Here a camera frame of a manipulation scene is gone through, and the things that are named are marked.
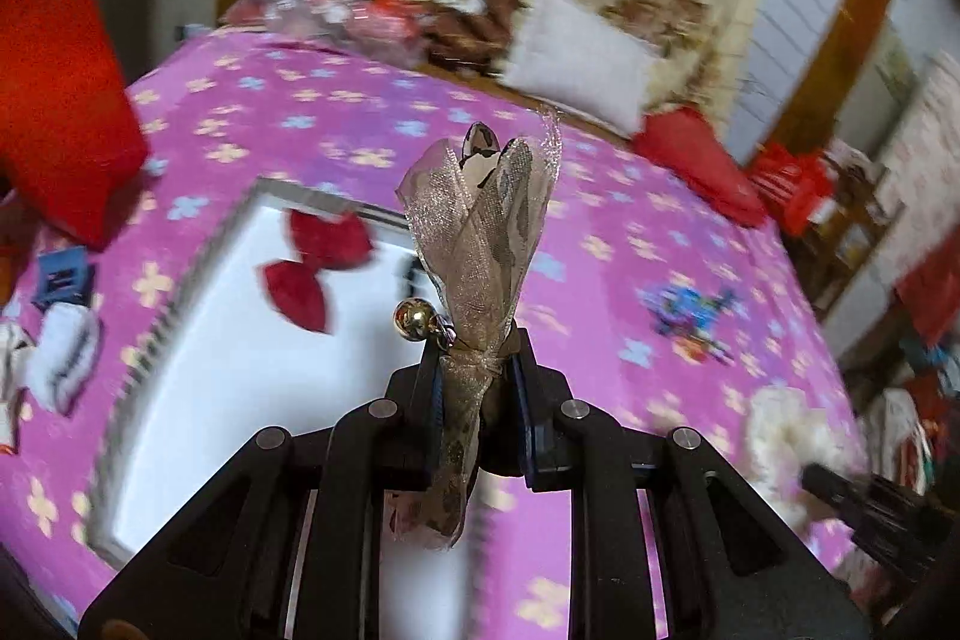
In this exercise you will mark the blue card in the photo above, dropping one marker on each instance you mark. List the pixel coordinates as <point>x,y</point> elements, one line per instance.
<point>64,276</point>

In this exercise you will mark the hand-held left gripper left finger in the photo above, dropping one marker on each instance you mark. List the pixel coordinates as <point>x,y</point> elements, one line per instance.
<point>435,419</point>

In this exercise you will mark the red pillow right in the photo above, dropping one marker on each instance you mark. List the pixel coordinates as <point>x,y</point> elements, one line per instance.
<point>697,160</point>

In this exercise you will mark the pink floral blanket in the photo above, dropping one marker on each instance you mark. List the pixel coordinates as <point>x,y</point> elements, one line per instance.
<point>615,220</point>

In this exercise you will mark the white pillow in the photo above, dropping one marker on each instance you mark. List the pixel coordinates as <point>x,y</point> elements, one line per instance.
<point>577,55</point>

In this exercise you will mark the white fabric pouch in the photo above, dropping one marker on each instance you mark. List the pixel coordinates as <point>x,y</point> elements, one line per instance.
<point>64,355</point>

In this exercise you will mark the red plastic bag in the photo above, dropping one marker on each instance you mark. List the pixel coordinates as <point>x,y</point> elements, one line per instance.
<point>791,186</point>

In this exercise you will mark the red velvet bow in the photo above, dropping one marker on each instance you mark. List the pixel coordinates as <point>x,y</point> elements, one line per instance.
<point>300,291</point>

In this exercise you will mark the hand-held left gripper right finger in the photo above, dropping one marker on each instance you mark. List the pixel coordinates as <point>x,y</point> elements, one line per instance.
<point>523,430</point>

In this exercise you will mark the pile of plastic packets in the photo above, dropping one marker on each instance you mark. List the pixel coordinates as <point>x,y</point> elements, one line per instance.
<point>352,3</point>

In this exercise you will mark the white tray with striped rim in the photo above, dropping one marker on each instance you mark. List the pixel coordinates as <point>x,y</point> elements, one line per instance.
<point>225,400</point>

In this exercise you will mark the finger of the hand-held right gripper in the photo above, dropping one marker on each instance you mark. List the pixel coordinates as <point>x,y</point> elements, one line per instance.
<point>877,512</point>

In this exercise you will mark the beige organza bow with bell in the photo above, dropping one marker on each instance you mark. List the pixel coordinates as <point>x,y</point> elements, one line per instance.
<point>480,250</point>

